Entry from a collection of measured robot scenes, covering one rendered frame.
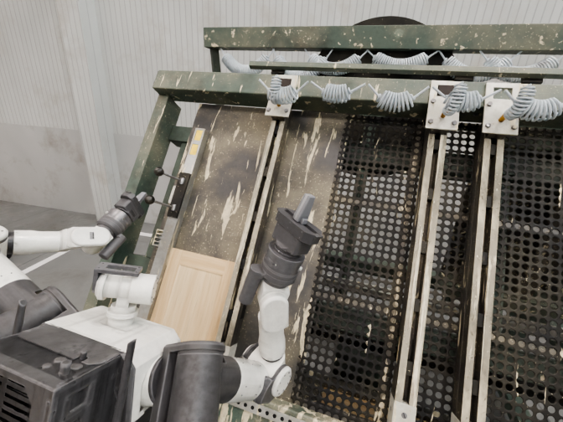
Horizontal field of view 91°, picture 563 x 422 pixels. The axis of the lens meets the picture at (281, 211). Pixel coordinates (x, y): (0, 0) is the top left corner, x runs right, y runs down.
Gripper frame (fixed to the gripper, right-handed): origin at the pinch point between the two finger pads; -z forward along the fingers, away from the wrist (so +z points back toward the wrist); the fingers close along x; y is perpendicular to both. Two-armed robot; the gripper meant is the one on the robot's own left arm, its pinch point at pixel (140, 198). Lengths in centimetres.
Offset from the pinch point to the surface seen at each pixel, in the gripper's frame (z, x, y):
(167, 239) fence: 5.9, 15.7, 10.9
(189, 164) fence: -22.4, -2.8, 10.2
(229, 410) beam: 48, 42, 54
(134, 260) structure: 12.0, 28.6, -8.0
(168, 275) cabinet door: 16.1, 24.9, 14.7
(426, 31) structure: -101, -37, 100
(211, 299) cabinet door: 19.8, 27.7, 35.6
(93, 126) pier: -183, 82, -262
